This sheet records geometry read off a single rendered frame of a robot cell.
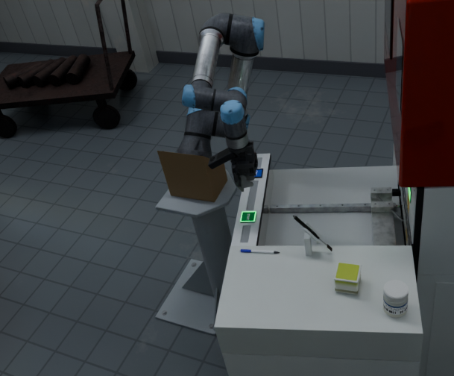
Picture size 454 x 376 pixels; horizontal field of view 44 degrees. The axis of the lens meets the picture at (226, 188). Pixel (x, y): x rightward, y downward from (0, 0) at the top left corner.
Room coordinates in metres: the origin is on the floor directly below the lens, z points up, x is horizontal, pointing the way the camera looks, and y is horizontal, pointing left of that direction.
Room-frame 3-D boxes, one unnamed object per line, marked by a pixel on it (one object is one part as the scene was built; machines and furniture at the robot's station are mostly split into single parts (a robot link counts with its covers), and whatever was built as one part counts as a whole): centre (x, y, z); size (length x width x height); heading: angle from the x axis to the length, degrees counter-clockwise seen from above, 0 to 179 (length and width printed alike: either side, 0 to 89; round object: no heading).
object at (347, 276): (1.14, -0.31, 1.00); 0.07 x 0.07 x 0.07; 64
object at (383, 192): (1.60, -0.59, 0.89); 0.08 x 0.03 x 0.03; 73
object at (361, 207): (1.64, -0.40, 0.84); 0.50 x 0.02 x 0.03; 73
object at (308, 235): (1.30, -0.25, 1.03); 0.06 x 0.04 x 0.13; 73
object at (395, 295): (1.01, -0.42, 1.01); 0.07 x 0.07 x 0.10
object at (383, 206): (1.53, -0.57, 0.89); 0.08 x 0.03 x 0.03; 73
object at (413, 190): (1.63, -0.69, 1.02); 0.81 x 0.03 x 0.40; 163
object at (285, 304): (1.17, -0.22, 0.89); 0.62 x 0.35 x 0.14; 73
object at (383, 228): (1.45, -0.55, 0.87); 0.36 x 0.08 x 0.03; 163
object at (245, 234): (1.67, -0.09, 0.89); 0.55 x 0.09 x 0.14; 163
